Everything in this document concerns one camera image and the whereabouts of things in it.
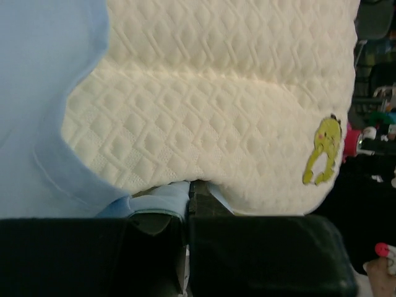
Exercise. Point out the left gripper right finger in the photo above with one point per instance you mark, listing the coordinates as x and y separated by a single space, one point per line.
263 256

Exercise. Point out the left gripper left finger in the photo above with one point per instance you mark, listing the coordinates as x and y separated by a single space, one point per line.
139 256

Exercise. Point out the cream pillow with yellow edge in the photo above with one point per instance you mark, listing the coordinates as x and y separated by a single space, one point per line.
249 95

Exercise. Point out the light blue pillowcase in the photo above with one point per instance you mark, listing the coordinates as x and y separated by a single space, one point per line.
47 49

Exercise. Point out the pink topped object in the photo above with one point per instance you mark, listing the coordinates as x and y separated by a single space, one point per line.
385 250

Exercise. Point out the pink red bottle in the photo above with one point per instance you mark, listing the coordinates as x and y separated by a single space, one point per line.
351 143

